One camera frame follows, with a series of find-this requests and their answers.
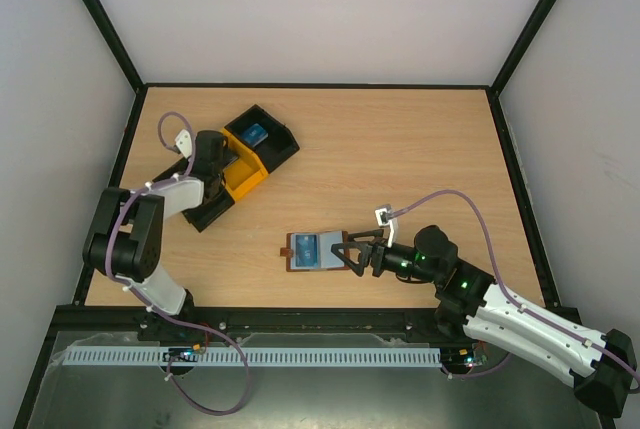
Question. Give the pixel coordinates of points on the black plastic bin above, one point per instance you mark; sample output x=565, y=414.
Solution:
x=217, y=200
x=280, y=145

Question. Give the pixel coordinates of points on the black frame post right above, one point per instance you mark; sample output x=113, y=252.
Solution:
x=534, y=23

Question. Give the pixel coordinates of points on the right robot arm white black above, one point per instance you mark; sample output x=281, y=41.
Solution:
x=597, y=366

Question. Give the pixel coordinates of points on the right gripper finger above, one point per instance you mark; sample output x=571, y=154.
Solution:
x=366, y=237
x=354, y=255

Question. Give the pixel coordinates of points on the black plastic bin near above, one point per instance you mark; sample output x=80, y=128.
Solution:
x=217, y=200

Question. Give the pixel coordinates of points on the yellow plastic bin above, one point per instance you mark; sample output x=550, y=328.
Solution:
x=245, y=173

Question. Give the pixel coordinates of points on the black frame post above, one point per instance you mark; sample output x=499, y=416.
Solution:
x=534, y=23
x=108, y=32

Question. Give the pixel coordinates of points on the blue vip card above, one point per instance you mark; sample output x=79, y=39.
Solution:
x=306, y=251

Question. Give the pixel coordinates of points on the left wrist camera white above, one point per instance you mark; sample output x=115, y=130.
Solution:
x=184, y=143

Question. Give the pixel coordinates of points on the brown leather card holder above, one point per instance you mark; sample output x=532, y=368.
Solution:
x=328, y=262

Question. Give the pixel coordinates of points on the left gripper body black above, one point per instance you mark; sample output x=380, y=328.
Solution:
x=222, y=164

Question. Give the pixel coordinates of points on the light blue slotted cable duct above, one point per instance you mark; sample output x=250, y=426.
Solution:
x=258, y=357

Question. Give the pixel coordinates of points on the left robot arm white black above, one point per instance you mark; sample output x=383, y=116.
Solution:
x=124, y=240

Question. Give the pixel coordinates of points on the black plastic bin far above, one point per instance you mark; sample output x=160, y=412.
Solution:
x=280, y=145

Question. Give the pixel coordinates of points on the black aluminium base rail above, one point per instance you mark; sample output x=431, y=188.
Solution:
x=409, y=325

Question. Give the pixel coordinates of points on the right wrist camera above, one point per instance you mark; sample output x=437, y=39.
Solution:
x=386, y=219

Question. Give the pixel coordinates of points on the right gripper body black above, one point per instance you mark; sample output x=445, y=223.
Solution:
x=375, y=258

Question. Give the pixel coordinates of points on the black frame post left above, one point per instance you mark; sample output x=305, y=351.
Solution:
x=108, y=32

